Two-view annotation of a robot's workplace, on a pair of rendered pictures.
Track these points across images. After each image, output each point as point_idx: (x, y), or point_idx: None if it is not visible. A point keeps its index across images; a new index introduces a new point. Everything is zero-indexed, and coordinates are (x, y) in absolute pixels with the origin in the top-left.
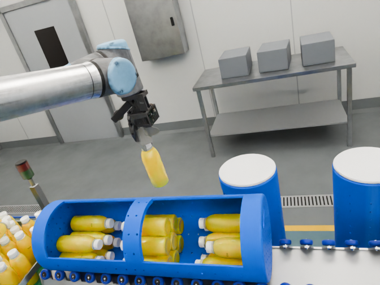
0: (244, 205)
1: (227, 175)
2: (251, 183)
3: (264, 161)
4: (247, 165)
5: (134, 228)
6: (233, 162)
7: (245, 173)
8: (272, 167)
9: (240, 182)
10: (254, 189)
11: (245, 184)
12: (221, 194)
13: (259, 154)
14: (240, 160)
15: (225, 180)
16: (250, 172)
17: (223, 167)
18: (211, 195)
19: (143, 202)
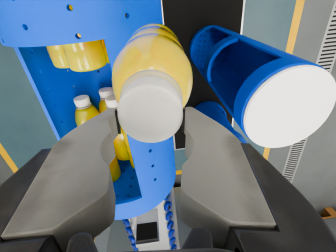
0: (116, 207)
1: (278, 86)
2: (247, 127)
3: (299, 132)
4: (298, 111)
5: (3, 30)
6: (317, 87)
7: (276, 113)
8: (280, 145)
9: (252, 111)
10: (240, 125)
11: (247, 118)
12: (151, 163)
13: (322, 122)
14: (317, 97)
15: (264, 87)
16: (276, 120)
17: (309, 72)
18: (144, 154)
19: (76, 23)
